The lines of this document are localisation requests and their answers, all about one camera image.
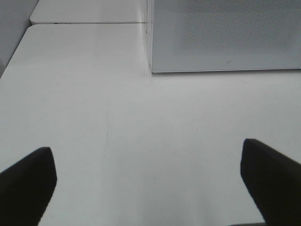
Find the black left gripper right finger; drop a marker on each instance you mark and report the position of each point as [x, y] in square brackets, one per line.
[273, 180]

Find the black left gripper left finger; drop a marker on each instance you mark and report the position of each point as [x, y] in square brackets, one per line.
[26, 188]

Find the white microwave oven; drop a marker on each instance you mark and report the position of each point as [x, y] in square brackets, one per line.
[148, 35]

